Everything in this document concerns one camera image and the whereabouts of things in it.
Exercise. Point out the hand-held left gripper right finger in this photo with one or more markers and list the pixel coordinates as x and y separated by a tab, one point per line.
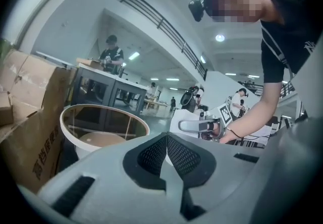
239	180

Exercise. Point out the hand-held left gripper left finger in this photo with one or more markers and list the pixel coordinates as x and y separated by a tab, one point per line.
106	167

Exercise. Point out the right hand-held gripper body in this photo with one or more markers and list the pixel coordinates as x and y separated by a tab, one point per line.
224	117

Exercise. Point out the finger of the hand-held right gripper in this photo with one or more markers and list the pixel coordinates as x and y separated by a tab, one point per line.
199	125

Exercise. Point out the person's right forearm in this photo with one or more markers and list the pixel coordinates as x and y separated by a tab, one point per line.
252	122

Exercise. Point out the person's right hand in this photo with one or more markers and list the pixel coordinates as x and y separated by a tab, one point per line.
225	137

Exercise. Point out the thin black wristband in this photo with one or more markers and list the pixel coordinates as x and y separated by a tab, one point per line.
233	132

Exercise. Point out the round white glass-top table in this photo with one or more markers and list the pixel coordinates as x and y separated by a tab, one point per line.
75	137

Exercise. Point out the light wooden workbench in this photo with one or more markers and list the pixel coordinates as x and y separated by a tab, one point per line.
156	104

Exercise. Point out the round ceiling light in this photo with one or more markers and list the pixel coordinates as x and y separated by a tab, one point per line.
220	38

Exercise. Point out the large printed cardboard box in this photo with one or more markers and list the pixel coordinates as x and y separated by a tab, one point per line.
32	117

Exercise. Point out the ceiling panel light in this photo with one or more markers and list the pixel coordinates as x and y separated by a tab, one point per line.
134	56

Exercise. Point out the black faucet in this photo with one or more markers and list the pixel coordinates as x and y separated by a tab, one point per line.
120	71

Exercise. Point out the person's black shirt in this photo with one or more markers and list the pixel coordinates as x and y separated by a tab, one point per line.
290	41

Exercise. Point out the flat open cardboard box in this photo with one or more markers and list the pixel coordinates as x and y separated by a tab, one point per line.
88	62

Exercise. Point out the black mezzanine railing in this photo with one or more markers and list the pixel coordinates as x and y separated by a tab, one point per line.
164	23

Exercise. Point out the black head-mounted camera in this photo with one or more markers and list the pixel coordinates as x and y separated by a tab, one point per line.
196	9

